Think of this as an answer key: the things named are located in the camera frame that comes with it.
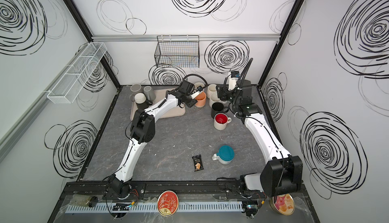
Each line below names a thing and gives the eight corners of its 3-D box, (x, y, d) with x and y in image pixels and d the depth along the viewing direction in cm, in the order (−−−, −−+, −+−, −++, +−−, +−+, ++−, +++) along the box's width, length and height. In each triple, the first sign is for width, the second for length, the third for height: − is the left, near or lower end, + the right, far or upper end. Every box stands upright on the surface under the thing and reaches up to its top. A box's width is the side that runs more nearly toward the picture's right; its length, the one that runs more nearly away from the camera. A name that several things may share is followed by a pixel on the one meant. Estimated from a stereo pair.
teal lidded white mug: (212, 164, 84) (213, 159, 78) (211, 150, 89) (212, 145, 83) (232, 164, 84) (235, 159, 78) (230, 150, 89) (233, 145, 83)
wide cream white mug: (214, 129, 98) (215, 123, 91) (213, 119, 103) (214, 112, 97) (229, 130, 98) (232, 123, 91) (228, 119, 103) (230, 112, 97)
